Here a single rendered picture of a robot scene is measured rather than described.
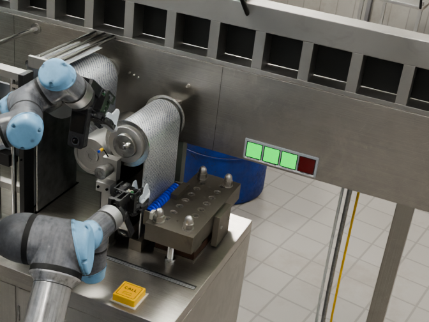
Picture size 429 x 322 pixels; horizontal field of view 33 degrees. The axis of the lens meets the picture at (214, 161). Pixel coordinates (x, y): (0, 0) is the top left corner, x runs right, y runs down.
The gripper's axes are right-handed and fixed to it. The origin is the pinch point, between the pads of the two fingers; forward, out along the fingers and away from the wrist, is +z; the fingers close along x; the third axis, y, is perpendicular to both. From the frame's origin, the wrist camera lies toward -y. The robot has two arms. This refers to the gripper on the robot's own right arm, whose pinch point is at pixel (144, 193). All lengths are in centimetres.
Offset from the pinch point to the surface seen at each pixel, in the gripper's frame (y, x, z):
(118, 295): -16.6, -8.3, -29.2
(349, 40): 52, -47, 30
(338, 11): -83, 74, 607
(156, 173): 4.1, -0.2, 6.5
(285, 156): 10.6, -34.6, 29.4
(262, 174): -93, 21, 207
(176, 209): -5.9, -8.6, 5.8
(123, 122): 22.5, 7.6, -2.4
